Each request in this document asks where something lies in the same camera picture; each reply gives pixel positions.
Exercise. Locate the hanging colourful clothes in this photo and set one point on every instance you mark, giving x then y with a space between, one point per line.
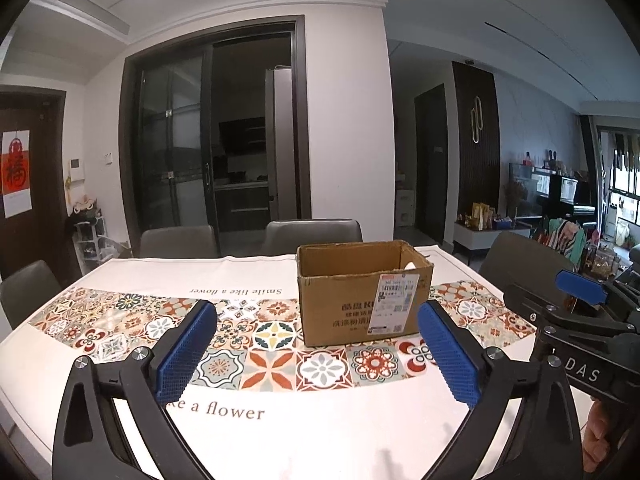
567 237

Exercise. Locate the silver refrigerator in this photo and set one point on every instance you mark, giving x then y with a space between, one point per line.
278 145

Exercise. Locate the dark sliding glass door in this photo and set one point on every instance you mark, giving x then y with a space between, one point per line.
210 135

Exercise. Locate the dark slatted wall panel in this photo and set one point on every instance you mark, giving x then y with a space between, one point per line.
475 160

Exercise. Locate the wall intercom panel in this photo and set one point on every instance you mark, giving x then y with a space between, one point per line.
76 169

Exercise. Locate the white cleaning cloth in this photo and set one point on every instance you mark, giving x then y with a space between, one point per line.
410 266

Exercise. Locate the white shoe rack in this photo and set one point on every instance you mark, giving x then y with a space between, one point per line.
90 237

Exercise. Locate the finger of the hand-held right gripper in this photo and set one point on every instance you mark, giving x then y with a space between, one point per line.
535 307
580 285

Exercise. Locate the grey dining chair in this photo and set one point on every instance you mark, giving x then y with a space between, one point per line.
177 241
525 260
27 290
312 236

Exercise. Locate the tile-pattern tablecloth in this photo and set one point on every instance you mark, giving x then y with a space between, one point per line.
300 410

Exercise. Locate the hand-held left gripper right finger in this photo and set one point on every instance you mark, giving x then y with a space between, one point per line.
450 355

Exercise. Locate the dark hallway door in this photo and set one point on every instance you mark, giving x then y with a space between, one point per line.
431 165

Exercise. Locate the person's right hand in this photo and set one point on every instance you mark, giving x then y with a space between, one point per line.
602 430

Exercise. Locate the black piano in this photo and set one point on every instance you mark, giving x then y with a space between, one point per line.
570 197

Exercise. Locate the red wall calendar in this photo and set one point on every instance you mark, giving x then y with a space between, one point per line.
15 170

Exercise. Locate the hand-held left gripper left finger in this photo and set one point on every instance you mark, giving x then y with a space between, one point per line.
185 355

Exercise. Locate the brown wooden door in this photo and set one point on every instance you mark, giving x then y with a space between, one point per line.
47 185

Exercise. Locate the brown cardboard box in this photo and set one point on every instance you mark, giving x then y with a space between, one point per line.
340 305

